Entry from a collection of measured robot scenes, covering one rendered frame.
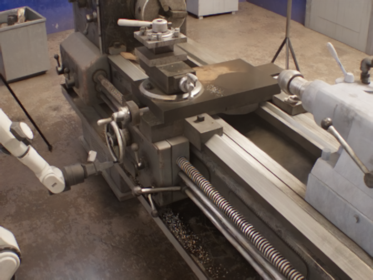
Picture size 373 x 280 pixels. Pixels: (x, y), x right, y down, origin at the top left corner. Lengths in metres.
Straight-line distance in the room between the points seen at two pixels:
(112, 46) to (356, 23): 3.42
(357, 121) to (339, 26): 4.32
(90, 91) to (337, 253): 1.77
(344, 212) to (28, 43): 3.65
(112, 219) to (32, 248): 0.49
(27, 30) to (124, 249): 2.58
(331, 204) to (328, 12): 4.47
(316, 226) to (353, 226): 0.11
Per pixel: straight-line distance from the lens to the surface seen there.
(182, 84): 1.80
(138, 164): 1.95
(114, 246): 2.57
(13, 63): 4.57
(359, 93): 1.49
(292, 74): 1.64
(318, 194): 1.47
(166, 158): 1.85
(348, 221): 1.40
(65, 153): 3.38
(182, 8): 2.50
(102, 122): 1.96
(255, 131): 2.08
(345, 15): 5.57
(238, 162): 1.66
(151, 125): 1.82
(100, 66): 2.67
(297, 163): 1.90
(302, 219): 1.45
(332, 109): 1.43
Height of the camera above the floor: 1.76
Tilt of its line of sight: 31 degrees down
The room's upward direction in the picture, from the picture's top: 1 degrees counter-clockwise
